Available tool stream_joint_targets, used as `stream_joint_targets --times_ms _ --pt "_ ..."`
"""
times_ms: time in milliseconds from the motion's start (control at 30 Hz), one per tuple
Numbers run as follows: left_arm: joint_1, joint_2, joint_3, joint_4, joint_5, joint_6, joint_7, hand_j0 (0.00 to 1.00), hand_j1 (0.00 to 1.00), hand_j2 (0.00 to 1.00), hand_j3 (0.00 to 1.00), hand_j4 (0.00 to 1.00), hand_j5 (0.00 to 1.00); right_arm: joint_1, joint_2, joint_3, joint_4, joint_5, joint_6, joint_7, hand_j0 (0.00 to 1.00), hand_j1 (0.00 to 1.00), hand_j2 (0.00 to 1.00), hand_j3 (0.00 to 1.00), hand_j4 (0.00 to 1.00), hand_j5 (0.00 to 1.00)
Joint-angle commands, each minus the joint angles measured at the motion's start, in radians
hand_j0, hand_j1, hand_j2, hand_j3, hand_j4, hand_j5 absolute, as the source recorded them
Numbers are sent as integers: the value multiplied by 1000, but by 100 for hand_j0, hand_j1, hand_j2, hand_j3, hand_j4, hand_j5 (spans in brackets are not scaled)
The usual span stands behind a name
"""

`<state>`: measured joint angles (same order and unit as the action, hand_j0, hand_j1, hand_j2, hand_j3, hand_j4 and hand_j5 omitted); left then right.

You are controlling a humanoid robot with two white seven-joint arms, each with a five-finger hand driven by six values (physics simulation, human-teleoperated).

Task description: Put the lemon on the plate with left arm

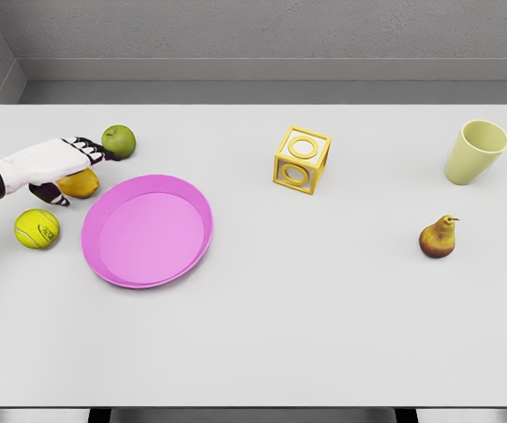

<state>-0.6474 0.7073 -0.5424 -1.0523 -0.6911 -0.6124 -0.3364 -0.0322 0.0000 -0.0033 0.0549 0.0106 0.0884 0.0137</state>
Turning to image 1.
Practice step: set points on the brown yellow pear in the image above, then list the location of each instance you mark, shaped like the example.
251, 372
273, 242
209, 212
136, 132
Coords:
438, 238

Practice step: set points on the pale yellow cup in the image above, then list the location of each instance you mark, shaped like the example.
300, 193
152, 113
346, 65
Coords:
475, 153

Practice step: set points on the pink round plate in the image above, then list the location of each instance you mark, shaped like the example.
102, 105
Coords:
147, 231

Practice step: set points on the yellow tennis ball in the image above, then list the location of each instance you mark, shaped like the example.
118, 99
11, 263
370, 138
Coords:
36, 229

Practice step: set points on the yellow hollow frame cube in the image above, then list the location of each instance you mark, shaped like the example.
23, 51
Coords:
301, 161

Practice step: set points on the yellow lemon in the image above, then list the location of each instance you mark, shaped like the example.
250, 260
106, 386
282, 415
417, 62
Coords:
82, 184

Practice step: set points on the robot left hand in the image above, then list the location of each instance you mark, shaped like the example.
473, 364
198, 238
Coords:
54, 159

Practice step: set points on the green apple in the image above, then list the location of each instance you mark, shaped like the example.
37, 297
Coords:
119, 140

